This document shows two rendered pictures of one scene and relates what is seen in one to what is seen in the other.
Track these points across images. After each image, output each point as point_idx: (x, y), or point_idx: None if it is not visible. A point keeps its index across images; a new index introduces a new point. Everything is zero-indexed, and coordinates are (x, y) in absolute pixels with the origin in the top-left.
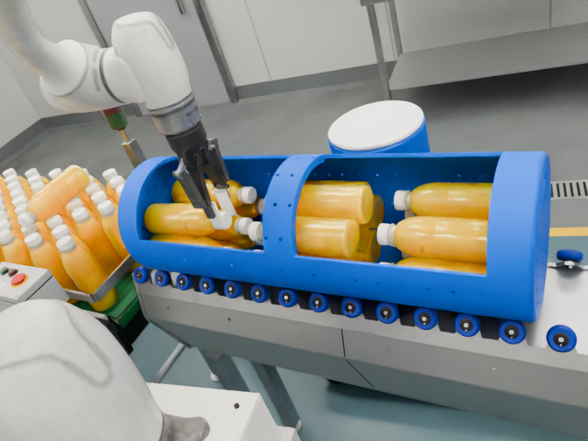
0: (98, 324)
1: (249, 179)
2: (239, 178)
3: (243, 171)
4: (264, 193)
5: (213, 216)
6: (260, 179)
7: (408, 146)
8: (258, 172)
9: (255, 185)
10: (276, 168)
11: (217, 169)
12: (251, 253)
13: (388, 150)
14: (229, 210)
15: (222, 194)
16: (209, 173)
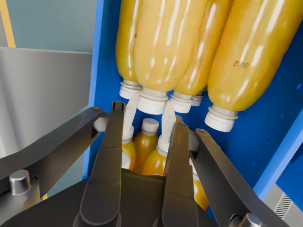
0: None
1: (281, 97)
2: (294, 76)
3: (296, 100)
4: (254, 107)
5: None
6: (271, 117)
7: (302, 211)
8: (277, 127)
9: (271, 100)
10: (260, 169)
11: (201, 157)
12: (84, 161)
13: (301, 204)
14: (162, 117)
15: (163, 132)
16: (168, 156)
